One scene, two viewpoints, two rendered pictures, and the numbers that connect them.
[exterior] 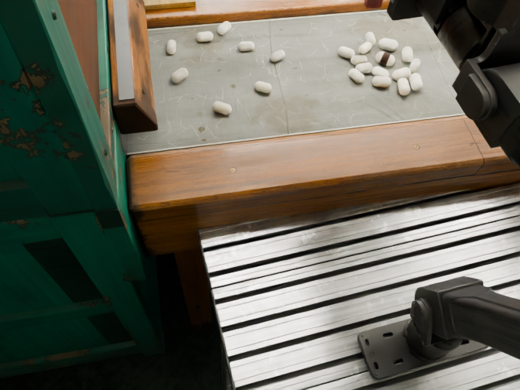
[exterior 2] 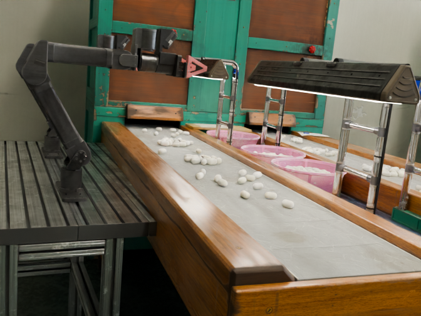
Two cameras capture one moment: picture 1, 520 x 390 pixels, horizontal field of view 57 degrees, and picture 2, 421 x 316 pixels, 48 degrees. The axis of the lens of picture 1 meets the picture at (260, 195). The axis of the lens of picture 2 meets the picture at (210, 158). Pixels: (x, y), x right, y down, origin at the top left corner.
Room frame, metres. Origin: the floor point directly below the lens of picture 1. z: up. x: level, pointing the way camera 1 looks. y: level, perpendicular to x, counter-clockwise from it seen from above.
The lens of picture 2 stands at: (0.76, -2.23, 1.07)
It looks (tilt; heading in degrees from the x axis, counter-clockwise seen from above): 10 degrees down; 87
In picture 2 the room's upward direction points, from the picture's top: 5 degrees clockwise
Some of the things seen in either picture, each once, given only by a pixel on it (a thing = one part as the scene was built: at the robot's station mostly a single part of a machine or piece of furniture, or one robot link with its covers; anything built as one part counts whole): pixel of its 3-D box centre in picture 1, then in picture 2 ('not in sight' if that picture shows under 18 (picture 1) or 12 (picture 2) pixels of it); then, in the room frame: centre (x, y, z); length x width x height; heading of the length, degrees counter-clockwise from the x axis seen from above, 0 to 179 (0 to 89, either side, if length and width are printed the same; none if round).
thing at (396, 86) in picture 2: not in sight; (314, 76); (1.06, -1.09, 1.08); 0.62 x 0.08 x 0.07; 107
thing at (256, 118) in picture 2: not in sight; (271, 119); (1.24, 0.44, 0.83); 0.30 x 0.06 x 0.07; 17
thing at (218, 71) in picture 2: not in sight; (195, 67); (0.77, -0.16, 1.08); 0.62 x 0.08 x 0.07; 107
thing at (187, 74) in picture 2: not in sight; (191, 67); (0.76, -0.74, 1.07); 0.09 x 0.07 x 0.07; 21
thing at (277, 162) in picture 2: not in sight; (306, 178); (1.20, -0.61, 0.72); 0.27 x 0.27 x 0.10
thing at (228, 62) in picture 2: not in sight; (208, 109); (0.85, -0.14, 0.90); 0.20 x 0.19 x 0.45; 107
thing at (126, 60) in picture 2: not in sight; (136, 47); (0.59, -0.77, 1.12); 0.12 x 0.09 x 0.12; 21
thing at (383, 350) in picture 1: (433, 333); (52, 144); (0.21, -0.28, 0.71); 0.20 x 0.07 x 0.08; 111
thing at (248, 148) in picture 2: not in sight; (271, 162); (1.12, -0.34, 0.72); 0.27 x 0.27 x 0.10
